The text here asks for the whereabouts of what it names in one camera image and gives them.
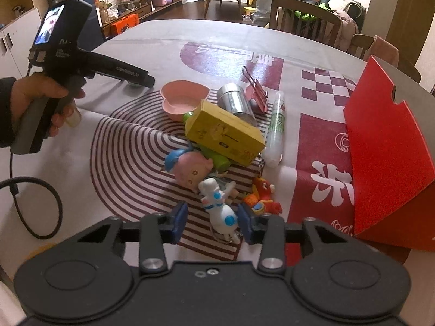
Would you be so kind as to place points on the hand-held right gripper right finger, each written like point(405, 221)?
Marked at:
point(245, 225)

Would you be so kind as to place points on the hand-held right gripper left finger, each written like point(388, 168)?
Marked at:
point(180, 222)

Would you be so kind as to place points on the white and blue toy figure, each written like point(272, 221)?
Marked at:
point(217, 207)

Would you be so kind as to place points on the doll with blue hat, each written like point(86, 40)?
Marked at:
point(190, 173)

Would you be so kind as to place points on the small translucent bottle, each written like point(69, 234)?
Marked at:
point(74, 118)

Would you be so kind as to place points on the green marker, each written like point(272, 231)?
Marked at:
point(217, 159)

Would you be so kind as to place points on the yellow cardboard box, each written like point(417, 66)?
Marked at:
point(221, 132)

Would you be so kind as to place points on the pink heart-shaped bowl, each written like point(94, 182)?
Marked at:
point(183, 100)

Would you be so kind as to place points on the clear jar with silver lid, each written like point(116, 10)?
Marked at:
point(231, 98)

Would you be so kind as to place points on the red cardboard box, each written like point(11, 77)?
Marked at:
point(384, 142)

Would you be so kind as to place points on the person's left hand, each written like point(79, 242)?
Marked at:
point(37, 86)

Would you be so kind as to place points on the black cabinet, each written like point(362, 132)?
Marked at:
point(91, 27)

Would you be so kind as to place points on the white cabinet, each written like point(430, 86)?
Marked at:
point(15, 37)

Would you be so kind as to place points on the orange gift box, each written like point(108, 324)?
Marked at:
point(125, 24)

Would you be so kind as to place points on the clear tube with green print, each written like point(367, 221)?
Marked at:
point(275, 135)

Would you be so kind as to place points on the long wooden cabinet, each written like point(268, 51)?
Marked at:
point(149, 8)

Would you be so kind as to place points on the pink binder clip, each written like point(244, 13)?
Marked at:
point(258, 96)

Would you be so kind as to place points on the printed red and white tablecloth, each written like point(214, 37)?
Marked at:
point(210, 30)

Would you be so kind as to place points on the plastic bottle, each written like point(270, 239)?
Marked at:
point(247, 18)

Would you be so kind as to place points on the small yellow stool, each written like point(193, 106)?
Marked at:
point(249, 9)

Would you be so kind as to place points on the white plastic bag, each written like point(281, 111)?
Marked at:
point(266, 3)

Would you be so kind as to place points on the wooden chair with pink cloth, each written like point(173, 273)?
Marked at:
point(360, 42)

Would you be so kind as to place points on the pink cloth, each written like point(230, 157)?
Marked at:
point(385, 49)

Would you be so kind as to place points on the wooden slatted chair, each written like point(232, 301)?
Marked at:
point(306, 6)

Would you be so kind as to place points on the sofa with clothes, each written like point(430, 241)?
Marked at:
point(340, 10)

